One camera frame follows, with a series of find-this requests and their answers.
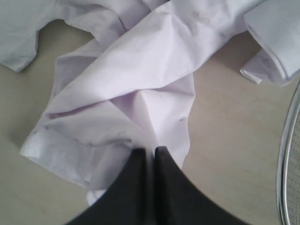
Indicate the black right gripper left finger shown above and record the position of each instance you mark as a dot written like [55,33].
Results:
[124,201]

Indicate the white t-shirt red print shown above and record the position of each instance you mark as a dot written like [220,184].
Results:
[132,85]

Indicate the metal wire mesh basket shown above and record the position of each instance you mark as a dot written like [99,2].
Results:
[288,167]

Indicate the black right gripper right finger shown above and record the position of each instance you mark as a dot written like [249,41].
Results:
[179,202]

